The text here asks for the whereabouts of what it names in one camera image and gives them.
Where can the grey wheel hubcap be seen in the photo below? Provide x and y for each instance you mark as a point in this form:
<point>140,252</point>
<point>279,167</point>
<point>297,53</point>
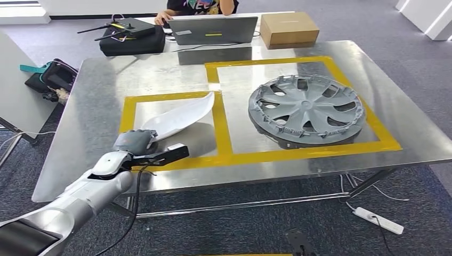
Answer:
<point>305,106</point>

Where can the black router with antennas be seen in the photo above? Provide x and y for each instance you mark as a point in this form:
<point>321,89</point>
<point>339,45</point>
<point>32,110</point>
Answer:
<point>137,28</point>

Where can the white power strip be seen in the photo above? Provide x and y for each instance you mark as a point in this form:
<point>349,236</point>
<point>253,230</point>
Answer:
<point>378,221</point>

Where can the grey laptop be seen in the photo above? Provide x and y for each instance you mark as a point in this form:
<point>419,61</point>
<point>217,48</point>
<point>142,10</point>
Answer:
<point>212,30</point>

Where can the large yellow tape rectangle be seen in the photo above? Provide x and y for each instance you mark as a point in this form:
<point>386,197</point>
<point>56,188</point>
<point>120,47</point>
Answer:
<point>381,137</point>

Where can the steel workbench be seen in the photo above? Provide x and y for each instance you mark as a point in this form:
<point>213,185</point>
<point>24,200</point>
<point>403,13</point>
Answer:
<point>106,106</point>

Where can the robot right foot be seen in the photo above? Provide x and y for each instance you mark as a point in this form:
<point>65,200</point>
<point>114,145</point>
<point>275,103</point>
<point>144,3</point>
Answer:
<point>300,244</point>

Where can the small yellow tape rectangle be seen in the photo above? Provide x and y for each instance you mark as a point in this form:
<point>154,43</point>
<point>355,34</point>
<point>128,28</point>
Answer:
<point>127,113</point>

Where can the brown cardboard box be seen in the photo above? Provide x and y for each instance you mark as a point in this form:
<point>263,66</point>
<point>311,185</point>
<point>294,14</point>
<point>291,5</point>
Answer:
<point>289,30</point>

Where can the white side table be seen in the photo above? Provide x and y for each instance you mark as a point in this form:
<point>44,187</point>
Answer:
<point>21,92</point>

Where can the black carrying case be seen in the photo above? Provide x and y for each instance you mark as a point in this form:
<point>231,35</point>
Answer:
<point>134,46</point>

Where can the white curved plastic part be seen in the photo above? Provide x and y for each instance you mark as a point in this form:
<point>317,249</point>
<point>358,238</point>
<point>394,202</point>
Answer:
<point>180,116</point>

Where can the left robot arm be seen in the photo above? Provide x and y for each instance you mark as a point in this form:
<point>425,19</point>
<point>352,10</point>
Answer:
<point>88,192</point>

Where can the person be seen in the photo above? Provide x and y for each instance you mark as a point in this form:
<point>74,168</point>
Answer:
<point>201,5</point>

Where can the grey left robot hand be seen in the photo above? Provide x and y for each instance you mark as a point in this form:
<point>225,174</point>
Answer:
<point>134,143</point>

